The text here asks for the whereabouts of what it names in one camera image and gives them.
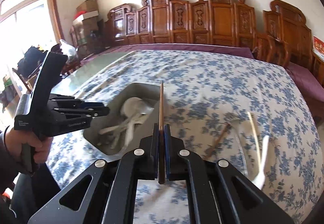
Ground person's left hand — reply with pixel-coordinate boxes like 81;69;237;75
4;126;53;165

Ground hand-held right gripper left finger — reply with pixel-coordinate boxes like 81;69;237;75
27;124;160;224

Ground long purple sofa cushion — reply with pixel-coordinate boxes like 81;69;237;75
80;44;255;66

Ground white flat box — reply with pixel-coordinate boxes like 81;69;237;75
72;11;99;23

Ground wooden framed window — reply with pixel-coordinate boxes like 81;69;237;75
0;0;66;80

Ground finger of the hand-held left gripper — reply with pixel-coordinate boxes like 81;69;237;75
51;106;110;123
50;97;103;109

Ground blue floral tablecloth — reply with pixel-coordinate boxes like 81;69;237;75
47;50;324;224

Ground person's left forearm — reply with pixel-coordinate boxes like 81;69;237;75
0;126;24;185

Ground purple armchair cushion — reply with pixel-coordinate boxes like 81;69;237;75
286;61;324;103

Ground rectangular metal tin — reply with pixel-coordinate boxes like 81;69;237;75
83;83;168;156

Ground carved wooden sofa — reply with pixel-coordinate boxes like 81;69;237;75
102;0;290;68

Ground wooden chair with tall back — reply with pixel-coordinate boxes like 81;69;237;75
69;25;88;61

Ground carved wooden armchair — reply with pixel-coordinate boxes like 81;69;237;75
263;0;324;89

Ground light wooden chopstick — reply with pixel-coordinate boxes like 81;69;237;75
247;111;261;172

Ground dark wooden chair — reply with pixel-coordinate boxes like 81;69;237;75
12;58;82;93

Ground dark brown chopstick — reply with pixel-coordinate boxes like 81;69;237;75
158;80;166;184
206;124;231;158

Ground clear plastic bag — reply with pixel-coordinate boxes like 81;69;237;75
59;39;77;59

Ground white plastic spoon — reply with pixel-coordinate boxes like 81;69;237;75
121;97;146;138
253;135;270;188
97;118;142;149

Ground large brown cardboard box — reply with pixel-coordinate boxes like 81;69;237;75
81;18;105;48

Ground heap of dark clothes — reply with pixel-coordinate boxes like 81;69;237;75
16;46;49;75

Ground person's dark pants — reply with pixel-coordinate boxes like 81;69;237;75
0;161;67;224

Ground red box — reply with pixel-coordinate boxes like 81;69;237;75
313;35;324;59

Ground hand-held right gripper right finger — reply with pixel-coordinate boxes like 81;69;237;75
164;124;295;224

